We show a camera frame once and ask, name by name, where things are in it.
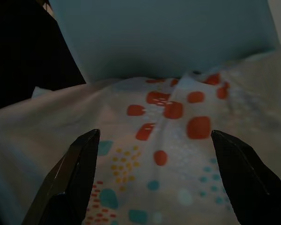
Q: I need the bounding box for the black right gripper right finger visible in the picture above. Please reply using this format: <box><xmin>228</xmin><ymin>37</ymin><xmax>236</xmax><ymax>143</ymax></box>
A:
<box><xmin>211</xmin><ymin>130</ymin><xmax>281</xmax><ymax>225</ymax></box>

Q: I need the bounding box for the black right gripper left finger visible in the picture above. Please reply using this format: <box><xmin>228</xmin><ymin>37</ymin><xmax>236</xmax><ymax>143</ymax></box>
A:
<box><xmin>21</xmin><ymin>128</ymin><xmax>101</xmax><ymax>225</ymax></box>

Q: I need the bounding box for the blue upholstered bed headboard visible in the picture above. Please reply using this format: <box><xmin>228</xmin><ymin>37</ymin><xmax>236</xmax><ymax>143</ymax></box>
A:
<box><xmin>48</xmin><ymin>0</ymin><xmax>280</xmax><ymax>84</ymax></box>

